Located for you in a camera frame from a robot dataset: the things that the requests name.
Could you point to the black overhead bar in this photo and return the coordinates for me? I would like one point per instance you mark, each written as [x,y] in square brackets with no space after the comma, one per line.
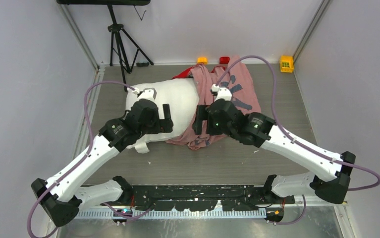
[105,2]

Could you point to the red toy block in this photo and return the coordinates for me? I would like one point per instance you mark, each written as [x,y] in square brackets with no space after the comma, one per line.
[224,60]

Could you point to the white pillow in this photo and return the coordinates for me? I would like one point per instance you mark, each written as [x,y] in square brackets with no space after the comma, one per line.
[182,97]

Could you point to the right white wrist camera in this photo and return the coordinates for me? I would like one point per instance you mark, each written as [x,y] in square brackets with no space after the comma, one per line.
[221,93]

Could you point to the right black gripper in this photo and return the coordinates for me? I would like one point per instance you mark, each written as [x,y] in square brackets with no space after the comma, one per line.
[202,114]

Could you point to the black tripod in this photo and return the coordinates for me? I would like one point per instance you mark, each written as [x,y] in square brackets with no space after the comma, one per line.
[117,47]

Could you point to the yellow green toy block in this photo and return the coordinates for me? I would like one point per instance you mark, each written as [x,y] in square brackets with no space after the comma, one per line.
[286,64]

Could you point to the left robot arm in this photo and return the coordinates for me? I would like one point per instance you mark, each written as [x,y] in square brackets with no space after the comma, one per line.
[63,196]

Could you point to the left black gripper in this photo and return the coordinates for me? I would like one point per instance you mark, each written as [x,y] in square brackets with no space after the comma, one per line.
[162,125]

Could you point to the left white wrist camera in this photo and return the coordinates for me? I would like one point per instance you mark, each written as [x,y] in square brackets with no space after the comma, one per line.
[147,93]

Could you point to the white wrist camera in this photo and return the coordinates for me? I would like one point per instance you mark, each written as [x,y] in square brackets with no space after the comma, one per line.
[221,93]
[147,93]

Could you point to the pink printed pillowcase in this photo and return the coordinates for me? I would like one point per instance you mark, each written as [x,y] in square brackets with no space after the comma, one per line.
[235,86]

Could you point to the small yellow toy block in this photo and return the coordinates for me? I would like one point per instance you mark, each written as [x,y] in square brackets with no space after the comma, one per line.
[202,60]

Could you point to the small black floor object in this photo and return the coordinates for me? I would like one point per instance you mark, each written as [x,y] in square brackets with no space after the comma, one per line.
[142,64]

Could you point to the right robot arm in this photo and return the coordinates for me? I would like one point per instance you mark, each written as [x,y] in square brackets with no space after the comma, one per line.
[328,175]

